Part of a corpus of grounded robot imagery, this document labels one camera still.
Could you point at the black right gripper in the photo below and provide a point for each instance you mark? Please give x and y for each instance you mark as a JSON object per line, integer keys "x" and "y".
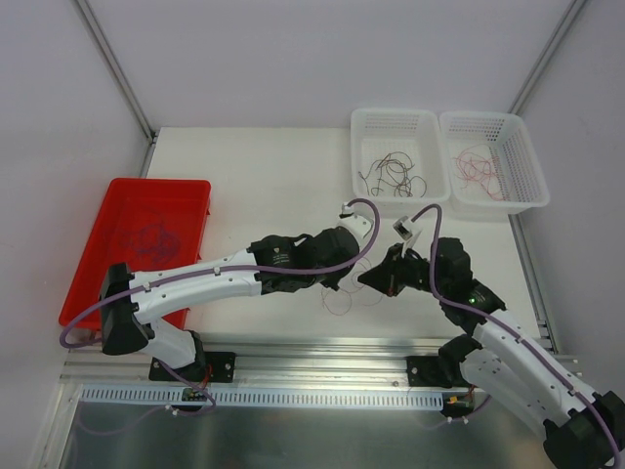
{"x": 399, "y": 273}

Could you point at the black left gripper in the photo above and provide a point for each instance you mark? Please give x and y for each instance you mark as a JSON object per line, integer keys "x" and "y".
{"x": 339, "y": 259}

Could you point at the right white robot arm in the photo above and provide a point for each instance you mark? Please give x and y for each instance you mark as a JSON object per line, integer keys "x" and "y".
{"x": 578, "y": 427}

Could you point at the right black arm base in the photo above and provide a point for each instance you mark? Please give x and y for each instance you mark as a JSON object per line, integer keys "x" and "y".
{"x": 425, "y": 371}

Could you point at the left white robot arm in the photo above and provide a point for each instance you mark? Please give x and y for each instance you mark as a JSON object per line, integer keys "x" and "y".
{"x": 136, "y": 303}

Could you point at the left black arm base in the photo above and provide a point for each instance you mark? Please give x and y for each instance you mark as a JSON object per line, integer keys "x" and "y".
{"x": 217, "y": 367}

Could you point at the left white plastic basket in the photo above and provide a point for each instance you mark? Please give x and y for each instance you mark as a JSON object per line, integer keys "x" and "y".
{"x": 397, "y": 157}

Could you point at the white plastic basket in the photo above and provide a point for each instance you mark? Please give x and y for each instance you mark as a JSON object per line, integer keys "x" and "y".
{"x": 493, "y": 168}
{"x": 397, "y": 157}

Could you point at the right white plastic basket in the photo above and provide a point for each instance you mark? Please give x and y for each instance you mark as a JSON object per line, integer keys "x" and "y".
{"x": 493, "y": 168}

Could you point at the red plastic tray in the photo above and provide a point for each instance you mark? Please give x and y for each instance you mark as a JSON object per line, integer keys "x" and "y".
{"x": 150, "y": 224}

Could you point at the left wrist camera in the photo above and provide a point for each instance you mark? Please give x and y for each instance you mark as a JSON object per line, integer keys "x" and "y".
{"x": 359, "y": 226}

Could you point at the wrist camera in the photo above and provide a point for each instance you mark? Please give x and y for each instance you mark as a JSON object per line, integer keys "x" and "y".
{"x": 359, "y": 226}
{"x": 409, "y": 231}

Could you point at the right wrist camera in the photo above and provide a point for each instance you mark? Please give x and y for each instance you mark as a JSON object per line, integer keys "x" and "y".
{"x": 409, "y": 231}

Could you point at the aluminium table rail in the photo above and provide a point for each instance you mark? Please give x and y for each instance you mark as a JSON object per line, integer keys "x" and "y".
{"x": 333, "y": 363}

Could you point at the right aluminium frame post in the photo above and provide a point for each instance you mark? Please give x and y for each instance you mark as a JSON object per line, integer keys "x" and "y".
{"x": 569, "y": 18}

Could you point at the aluminium frame post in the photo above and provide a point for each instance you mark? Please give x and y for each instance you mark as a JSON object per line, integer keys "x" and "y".
{"x": 569, "y": 18}
{"x": 94, "y": 28}

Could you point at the left aluminium frame post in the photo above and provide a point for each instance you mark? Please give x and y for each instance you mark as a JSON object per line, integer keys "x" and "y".
{"x": 94, "y": 28}

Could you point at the white slotted cable duct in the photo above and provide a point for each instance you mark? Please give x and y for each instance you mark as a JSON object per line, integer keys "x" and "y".
{"x": 263, "y": 397}

